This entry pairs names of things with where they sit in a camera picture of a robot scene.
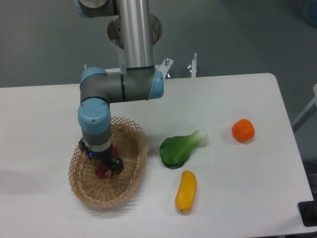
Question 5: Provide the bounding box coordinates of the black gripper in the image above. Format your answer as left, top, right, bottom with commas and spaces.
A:
78, 138, 123, 174

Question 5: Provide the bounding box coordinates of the purple sweet potato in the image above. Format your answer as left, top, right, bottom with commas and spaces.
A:
96, 146, 121, 177

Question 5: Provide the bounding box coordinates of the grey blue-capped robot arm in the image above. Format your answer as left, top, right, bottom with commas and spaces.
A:
75, 0, 165, 174

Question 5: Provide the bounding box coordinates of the woven wicker basket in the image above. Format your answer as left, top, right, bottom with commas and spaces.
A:
68, 117, 148, 208

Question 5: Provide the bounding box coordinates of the green bok choy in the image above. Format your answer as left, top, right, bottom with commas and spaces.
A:
159, 129, 208, 169

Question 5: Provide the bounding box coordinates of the yellow mango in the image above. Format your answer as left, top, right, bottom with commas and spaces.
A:
175, 171, 197, 212

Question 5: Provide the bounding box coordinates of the orange tangerine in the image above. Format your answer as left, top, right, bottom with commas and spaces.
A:
231, 119, 255, 142

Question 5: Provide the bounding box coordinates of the black device at table edge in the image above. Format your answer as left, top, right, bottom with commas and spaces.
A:
298, 201, 317, 227

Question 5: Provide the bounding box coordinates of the white furniture leg right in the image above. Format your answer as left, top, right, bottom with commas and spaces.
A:
291, 84, 317, 133

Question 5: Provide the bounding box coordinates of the white clamp post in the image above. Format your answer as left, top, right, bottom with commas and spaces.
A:
187, 53, 198, 78

